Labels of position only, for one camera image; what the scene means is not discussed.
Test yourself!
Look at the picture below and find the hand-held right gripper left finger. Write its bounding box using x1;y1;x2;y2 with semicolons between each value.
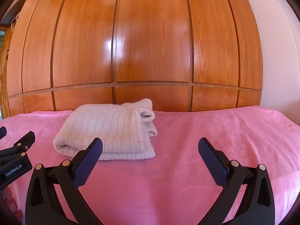
25;138;104;225

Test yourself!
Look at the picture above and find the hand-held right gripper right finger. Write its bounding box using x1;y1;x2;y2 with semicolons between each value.
198;138;275;225

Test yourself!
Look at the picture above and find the cream knitted sweater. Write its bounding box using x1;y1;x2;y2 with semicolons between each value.
53;98;158;161

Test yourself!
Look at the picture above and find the pink patterned clothing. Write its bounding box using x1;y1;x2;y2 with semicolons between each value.
0;186;23;223

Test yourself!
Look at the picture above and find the pink bedspread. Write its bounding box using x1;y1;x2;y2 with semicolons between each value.
0;105;300;225

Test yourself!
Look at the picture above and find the ornate wooden cabinet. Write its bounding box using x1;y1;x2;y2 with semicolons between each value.
0;27;12;120

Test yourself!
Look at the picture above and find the wooden wardrobe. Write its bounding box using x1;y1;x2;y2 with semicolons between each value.
6;0;264;118

